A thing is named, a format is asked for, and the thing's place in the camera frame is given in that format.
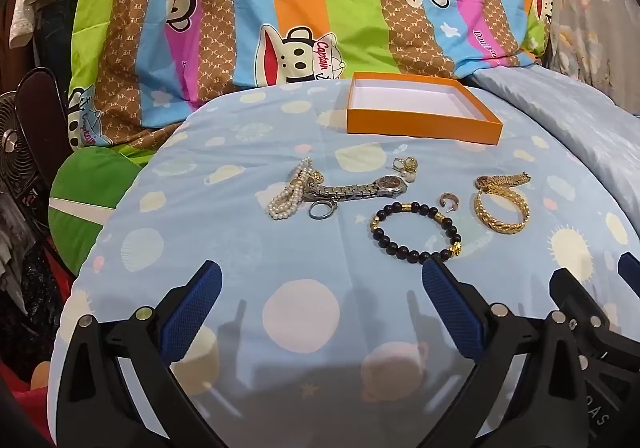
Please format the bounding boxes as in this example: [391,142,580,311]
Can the pale blue quilt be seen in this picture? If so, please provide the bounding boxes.
[467,63,640,209]

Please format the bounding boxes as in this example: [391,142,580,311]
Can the black bead bracelet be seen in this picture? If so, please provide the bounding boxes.
[370,201,461,263]

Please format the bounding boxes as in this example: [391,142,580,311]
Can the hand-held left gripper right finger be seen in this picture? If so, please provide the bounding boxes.
[420,258,591,448]

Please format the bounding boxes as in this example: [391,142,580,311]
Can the colourful cartoon monkey blanket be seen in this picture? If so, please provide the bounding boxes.
[67,0,556,151]

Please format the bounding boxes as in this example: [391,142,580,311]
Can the gold braided bangle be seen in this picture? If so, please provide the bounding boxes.
[473,188,531,235]

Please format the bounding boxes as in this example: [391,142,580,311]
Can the red cloth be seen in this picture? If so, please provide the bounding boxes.
[5,378,56,446]

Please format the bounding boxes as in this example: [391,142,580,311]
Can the orange shallow cardboard box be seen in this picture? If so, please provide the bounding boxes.
[346,72,504,146]

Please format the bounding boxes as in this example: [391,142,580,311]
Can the silver ring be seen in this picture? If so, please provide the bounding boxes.
[307,201,341,220]

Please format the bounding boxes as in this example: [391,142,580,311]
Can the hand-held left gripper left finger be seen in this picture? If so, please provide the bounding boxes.
[60,261,236,448]

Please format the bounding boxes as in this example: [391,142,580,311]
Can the light blue dotted bedsheet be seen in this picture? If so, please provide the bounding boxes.
[47,66,640,448]

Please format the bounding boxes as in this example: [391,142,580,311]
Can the hanging clothes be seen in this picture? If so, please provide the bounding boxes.
[7,0,96,94]

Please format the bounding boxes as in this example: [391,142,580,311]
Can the black electric fan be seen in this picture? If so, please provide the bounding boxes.
[0,91,46,201]

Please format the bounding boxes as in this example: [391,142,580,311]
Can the gold earrings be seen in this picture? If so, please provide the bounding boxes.
[392,155,421,183]

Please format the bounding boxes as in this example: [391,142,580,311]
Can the green cushion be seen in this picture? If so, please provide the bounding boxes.
[48,148,146,279]

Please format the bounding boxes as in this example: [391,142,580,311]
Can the gold chain bracelet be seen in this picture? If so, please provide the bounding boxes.
[475,171,532,194]

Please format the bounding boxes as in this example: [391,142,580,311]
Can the white pearl bracelet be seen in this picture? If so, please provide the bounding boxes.
[267,157,317,220]

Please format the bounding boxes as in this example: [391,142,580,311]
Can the silver metal wristwatch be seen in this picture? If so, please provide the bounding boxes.
[301,175,408,203]

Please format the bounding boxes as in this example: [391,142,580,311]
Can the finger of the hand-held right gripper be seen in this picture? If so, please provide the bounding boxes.
[549,268,608,329]
[617,253,640,286]

